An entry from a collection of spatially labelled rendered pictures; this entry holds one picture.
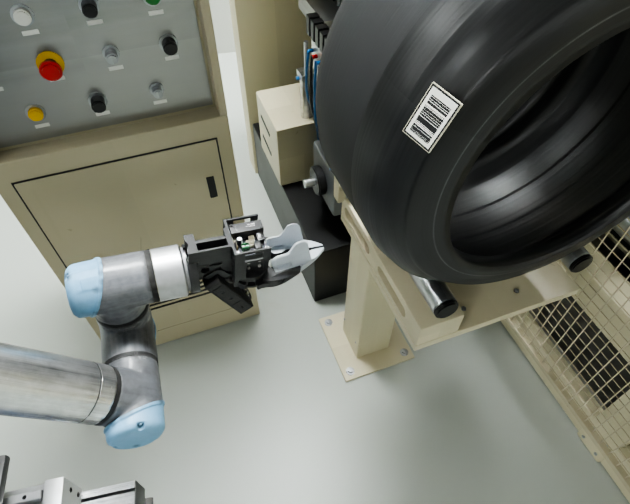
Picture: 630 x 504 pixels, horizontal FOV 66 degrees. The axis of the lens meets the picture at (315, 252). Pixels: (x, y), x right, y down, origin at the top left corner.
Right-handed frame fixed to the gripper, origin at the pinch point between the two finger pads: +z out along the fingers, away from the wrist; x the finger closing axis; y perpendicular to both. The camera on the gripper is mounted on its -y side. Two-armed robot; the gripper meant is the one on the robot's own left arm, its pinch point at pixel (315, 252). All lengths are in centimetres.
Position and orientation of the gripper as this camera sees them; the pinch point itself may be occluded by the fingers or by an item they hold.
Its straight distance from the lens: 77.5
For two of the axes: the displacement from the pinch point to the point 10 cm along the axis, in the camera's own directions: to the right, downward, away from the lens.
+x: -3.5, -7.3, 5.9
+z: 9.3, -1.9, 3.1
